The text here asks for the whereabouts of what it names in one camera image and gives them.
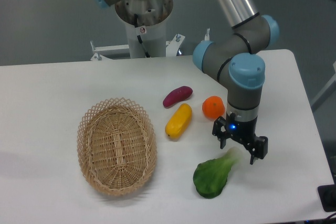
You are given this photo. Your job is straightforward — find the orange tangerine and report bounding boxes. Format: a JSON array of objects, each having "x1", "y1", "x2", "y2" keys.
[{"x1": 202, "y1": 96, "x2": 226, "y2": 120}]

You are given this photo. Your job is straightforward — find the white metal base frame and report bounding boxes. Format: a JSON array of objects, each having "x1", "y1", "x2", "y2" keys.
[{"x1": 89, "y1": 28, "x2": 212, "y2": 61}]

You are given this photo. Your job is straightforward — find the purple sweet potato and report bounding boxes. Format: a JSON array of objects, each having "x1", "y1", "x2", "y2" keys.
[{"x1": 162, "y1": 86, "x2": 193, "y2": 108}]

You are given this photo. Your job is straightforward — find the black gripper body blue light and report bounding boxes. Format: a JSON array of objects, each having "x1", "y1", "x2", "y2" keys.
[{"x1": 224, "y1": 113, "x2": 258, "y2": 151}]

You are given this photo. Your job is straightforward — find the black device at table edge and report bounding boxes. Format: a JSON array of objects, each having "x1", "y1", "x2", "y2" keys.
[{"x1": 317, "y1": 185, "x2": 335, "y2": 212}]

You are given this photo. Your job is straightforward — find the green leafy vegetable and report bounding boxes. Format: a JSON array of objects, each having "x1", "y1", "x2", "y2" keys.
[{"x1": 193, "y1": 147, "x2": 242, "y2": 199}]

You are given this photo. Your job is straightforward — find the black cable on pedestal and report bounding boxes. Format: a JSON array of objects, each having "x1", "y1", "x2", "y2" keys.
[{"x1": 133, "y1": 14, "x2": 151, "y2": 58}]

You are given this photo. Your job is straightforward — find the white table leg right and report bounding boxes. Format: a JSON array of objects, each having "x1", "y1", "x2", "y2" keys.
[{"x1": 310, "y1": 62, "x2": 336, "y2": 112}]

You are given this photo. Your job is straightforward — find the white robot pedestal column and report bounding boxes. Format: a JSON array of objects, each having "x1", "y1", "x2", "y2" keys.
[{"x1": 125, "y1": 22, "x2": 166, "y2": 59}]

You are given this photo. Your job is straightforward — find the yellow mango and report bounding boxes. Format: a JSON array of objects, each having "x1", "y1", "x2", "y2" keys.
[{"x1": 165, "y1": 103, "x2": 193, "y2": 140}]

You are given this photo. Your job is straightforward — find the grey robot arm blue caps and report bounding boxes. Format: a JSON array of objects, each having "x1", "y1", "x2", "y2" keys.
[{"x1": 95, "y1": 0, "x2": 279, "y2": 161}]

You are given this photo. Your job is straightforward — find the woven wicker basket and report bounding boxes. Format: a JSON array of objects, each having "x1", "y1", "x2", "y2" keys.
[{"x1": 77, "y1": 98, "x2": 157, "y2": 196}]

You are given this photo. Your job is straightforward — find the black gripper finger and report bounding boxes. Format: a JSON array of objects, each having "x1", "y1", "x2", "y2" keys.
[
  {"x1": 245, "y1": 135, "x2": 268, "y2": 165},
  {"x1": 212, "y1": 116, "x2": 231, "y2": 149}
]

